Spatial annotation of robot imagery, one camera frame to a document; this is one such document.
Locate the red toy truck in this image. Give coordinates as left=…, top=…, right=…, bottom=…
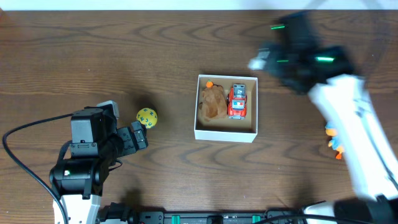
left=227, top=84, right=247, bottom=119

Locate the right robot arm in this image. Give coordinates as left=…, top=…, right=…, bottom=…
left=249, top=12, right=397, bottom=223

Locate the brown plush toy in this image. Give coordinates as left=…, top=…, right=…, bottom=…
left=199, top=80, right=227, bottom=122

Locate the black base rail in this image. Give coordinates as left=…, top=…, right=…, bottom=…
left=99, top=201, right=373, bottom=224

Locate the orange duck toy blue hat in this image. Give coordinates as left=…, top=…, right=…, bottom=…
left=325, top=122, right=344, bottom=159

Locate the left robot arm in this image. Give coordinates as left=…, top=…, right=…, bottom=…
left=50, top=105, right=148, bottom=223

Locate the yellow letter ball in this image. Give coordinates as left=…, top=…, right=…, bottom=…
left=136, top=108, right=158, bottom=129

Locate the white cardboard box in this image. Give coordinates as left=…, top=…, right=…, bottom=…
left=194, top=75, right=258, bottom=143

